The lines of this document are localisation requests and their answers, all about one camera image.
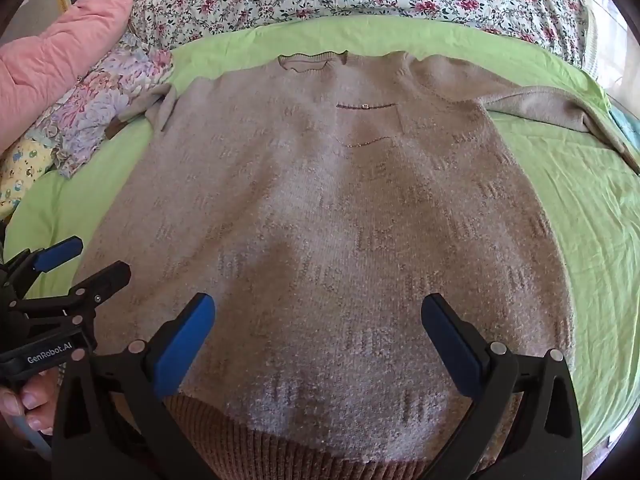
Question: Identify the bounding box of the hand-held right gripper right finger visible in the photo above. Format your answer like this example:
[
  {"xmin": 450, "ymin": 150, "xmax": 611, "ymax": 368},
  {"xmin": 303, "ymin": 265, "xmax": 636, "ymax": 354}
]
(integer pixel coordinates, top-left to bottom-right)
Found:
[{"xmin": 420, "ymin": 293, "xmax": 584, "ymax": 480}]

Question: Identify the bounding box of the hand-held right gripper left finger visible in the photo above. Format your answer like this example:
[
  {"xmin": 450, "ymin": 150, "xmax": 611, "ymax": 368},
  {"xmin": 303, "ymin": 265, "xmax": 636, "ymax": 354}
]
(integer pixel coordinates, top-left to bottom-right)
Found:
[{"xmin": 50, "ymin": 292, "xmax": 217, "ymax": 480}]

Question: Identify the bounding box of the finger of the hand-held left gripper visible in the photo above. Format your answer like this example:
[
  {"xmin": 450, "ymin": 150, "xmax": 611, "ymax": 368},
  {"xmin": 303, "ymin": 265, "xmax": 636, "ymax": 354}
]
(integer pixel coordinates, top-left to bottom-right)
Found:
[
  {"xmin": 20, "ymin": 261, "xmax": 132, "ymax": 332},
  {"xmin": 0, "ymin": 236, "xmax": 85, "ymax": 307}
]

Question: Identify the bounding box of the beige knit sweater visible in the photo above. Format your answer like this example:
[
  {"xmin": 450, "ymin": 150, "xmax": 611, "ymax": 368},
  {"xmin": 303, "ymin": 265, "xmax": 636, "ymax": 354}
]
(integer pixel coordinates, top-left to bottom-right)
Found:
[{"xmin": 72, "ymin": 50, "xmax": 640, "ymax": 480}]

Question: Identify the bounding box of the person's left hand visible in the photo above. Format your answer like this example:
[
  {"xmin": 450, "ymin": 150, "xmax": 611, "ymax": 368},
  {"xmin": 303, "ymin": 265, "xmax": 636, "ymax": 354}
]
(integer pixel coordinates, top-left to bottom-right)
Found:
[{"xmin": 0, "ymin": 371, "xmax": 57, "ymax": 431}]

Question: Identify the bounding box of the yellow printed cloth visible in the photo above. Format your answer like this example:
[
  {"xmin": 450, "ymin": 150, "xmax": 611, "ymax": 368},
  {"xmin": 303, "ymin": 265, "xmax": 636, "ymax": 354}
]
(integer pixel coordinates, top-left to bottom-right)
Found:
[{"xmin": 0, "ymin": 137, "xmax": 57, "ymax": 218}]

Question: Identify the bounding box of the purple floral pillow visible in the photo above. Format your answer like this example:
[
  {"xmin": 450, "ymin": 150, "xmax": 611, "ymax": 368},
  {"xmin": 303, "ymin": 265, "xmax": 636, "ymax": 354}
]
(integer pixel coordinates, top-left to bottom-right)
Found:
[{"xmin": 30, "ymin": 35, "xmax": 173, "ymax": 178}]

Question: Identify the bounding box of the green bed sheet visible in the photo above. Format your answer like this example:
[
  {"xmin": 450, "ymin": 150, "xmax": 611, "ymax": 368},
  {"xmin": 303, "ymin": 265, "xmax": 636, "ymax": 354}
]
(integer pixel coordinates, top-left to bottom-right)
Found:
[{"xmin": 10, "ymin": 15, "xmax": 640, "ymax": 461}]

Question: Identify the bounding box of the pink padded quilt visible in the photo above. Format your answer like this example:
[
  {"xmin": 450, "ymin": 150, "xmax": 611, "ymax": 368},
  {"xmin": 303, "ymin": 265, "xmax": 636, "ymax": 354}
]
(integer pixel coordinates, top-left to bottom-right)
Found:
[{"xmin": 0, "ymin": 0, "xmax": 173, "ymax": 153}]

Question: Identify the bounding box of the teal cloth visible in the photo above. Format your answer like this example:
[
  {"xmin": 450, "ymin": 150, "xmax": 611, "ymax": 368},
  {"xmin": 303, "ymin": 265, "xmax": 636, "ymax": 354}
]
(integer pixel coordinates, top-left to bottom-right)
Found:
[{"xmin": 607, "ymin": 107, "xmax": 640, "ymax": 142}]

